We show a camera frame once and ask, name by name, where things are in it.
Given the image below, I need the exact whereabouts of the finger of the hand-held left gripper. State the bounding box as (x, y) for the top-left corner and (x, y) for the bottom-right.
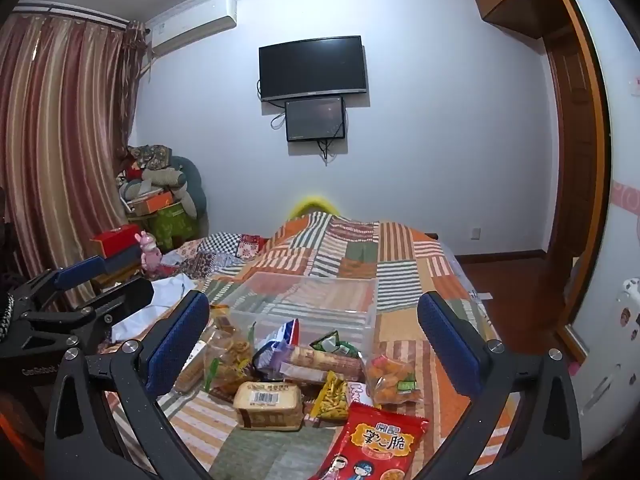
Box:
(25, 276), (154, 356)
(11, 256), (107, 312)

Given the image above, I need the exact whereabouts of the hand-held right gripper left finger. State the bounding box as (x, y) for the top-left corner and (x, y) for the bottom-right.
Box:
(44, 290), (221, 480)

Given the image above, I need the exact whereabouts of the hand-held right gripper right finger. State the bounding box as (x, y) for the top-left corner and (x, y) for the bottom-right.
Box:
(407, 291), (586, 480)

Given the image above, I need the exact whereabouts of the clear cookie bag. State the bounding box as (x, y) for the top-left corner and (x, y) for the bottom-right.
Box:
(202, 327), (256, 402)

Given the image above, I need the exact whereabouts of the orange fried snack bag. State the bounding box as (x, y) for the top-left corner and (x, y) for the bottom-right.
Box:
(365, 342), (421, 406)

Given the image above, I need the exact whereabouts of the brown bread packet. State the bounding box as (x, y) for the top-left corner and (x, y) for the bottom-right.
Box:
(233, 381), (305, 431)

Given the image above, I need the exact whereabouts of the green snack packet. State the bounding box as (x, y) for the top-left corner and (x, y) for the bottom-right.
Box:
(310, 330), (364, 359)

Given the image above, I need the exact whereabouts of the clear plastic storage bin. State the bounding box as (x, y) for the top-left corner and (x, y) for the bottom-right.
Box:
(220, 272), (379, 361)

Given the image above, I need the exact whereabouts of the yellow snack packet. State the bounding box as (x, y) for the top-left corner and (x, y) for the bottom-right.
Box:
(310, 371), (350, 424)

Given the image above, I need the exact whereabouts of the tan biscuit sleeve pack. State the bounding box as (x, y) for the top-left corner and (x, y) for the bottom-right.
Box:
(175, 340), (211, 394)

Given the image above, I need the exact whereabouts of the dark grey box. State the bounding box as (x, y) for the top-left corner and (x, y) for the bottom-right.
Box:
(102, 247), (144, 277)

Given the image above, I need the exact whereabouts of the white cloth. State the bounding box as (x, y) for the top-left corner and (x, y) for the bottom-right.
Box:
(112, 275), (199, 343)

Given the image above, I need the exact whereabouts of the red box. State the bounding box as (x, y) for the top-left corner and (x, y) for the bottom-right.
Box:
(90, 224), (144, 259)

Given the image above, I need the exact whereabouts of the pink plush rabbit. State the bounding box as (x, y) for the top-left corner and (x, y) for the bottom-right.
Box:
(136, 231), (164, 276)

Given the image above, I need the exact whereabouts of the striped patchwork blanket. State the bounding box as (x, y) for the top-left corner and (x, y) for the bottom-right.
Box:
(100, 212), (521, 480)

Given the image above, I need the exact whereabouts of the checked patchwork quilt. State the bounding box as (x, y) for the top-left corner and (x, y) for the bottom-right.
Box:
(172, 232), (272, 281)

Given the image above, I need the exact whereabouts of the blue white snack packet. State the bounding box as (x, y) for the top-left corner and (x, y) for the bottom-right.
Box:
(252, 320), (301, 382)

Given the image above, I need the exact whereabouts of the orange cardboard box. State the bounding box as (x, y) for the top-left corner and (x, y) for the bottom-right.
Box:
(131, 191), (175, 214)

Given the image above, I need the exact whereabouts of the large red snack packet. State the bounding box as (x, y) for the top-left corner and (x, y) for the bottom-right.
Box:
(312, 401), (430, 480)

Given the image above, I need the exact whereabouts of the long brown cracker packet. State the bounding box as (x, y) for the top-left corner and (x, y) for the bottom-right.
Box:
(280, 345), (366, 386)

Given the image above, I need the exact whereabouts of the floral cloth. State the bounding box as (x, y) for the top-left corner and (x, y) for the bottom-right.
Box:
(127, 145), (174, 171)

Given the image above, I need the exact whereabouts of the striped red curtain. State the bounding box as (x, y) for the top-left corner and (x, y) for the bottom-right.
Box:
(0, 7), (151, 311)

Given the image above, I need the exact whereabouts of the white air conditioner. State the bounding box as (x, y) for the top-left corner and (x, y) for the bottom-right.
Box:
(145, 0), (237, 58)

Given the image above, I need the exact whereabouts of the black white braided strap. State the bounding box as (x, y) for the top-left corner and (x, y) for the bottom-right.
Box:
(0, 290), (14, 346)

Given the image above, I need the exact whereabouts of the black monitor cable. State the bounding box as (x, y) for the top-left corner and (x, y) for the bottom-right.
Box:
(317, 137), (339, 166)

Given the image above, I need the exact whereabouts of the small black wall monitor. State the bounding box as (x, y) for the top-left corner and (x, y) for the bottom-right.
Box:
(285, 96), (347, 143)

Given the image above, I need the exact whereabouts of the large black wall television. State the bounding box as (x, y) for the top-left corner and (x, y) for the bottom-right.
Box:
(258, 35), (369, 103)

